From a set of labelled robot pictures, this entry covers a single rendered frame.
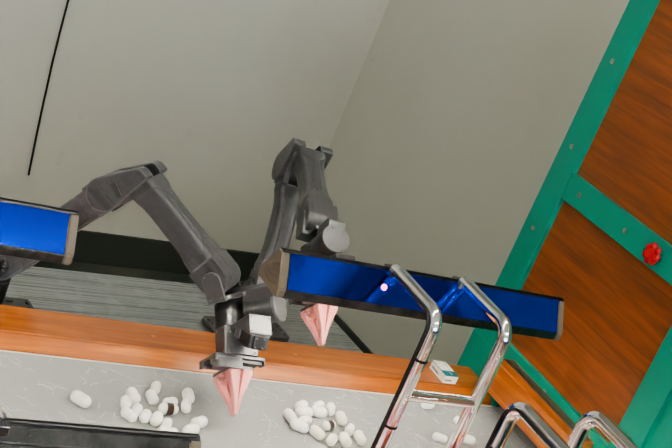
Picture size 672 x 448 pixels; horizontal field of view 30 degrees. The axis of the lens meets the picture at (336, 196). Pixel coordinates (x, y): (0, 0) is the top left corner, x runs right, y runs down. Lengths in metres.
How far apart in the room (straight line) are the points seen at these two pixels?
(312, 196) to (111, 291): 0.51
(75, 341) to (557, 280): 1.02
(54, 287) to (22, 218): 0.83
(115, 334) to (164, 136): 2.07
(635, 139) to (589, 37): 1.25
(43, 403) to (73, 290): 0.60
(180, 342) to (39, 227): 0.62
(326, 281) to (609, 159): 0.79
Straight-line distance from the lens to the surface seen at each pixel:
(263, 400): 2.39
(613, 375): 2.54
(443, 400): 2.14
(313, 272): 2.07
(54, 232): 1.88
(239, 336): 2.20
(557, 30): 3.91
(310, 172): 2.60
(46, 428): 1.37
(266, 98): 4.47
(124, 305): 2.70
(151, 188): 2.25
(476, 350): 2.84
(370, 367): 2.63
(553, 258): 2.71
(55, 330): 2.31
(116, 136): 4.29
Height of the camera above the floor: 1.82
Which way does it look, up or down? 17 degrees down
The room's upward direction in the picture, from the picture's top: 23 degrees clockwise
